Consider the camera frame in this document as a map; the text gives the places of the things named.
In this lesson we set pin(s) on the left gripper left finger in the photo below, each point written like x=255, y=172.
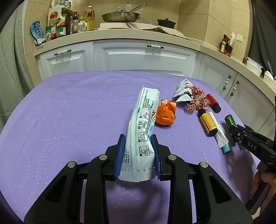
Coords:
x=79, y=190

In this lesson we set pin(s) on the cooking oil bottle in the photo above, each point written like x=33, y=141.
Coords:
x=89, y=17

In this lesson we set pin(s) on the white kitchen cabinets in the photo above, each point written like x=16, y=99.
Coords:
x=248, y=102

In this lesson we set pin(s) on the black curtain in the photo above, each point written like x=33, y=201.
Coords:
x=262, y=48

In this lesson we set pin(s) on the white rectangular container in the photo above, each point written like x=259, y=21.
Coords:
x=269, y=80

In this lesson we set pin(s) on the steel wok pan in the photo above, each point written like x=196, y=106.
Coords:
x=123, y=16

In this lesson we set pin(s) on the purple tablecloth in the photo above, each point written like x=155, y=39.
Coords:
x=76, y=116

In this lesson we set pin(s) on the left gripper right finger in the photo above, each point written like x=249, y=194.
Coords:
x=199, y=186

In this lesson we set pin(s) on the white printed wipes packet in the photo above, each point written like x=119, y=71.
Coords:
x=139, y=155

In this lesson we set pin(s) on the red small bottle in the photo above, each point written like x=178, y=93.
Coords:
x=213, y=103

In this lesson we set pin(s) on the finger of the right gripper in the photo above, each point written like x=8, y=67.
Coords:
x=238, y=134
x=246, y=129

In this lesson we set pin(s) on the white food container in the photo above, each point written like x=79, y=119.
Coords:
x=254, y=66

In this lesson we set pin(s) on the yellow label small bottle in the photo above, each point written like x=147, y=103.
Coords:
x=207, y=122

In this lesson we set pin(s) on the red black box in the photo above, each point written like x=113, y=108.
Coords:
x=228, y=50

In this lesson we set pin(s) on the green small bottle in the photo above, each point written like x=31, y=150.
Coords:
x=230, y=121

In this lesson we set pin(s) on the white teal tube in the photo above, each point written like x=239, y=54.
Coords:
x=220, y=136

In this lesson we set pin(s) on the red checkered ribbon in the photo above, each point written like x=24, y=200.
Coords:
x=199, y=100

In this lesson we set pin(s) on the small orange bag ball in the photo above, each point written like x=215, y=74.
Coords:
x=166, y=113

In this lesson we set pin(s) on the silver printed snack wrapper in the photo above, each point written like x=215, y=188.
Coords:
x=183, y=92

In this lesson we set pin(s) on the dark sauce bottle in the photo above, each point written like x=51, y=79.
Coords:
x=223, y=44

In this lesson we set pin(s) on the blue white bag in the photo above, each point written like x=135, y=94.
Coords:
x=37, y=33

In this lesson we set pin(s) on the black pot with lid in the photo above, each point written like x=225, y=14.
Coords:
x=166, y=23

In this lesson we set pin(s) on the person's right hand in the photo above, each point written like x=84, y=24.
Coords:
x=266, y=177

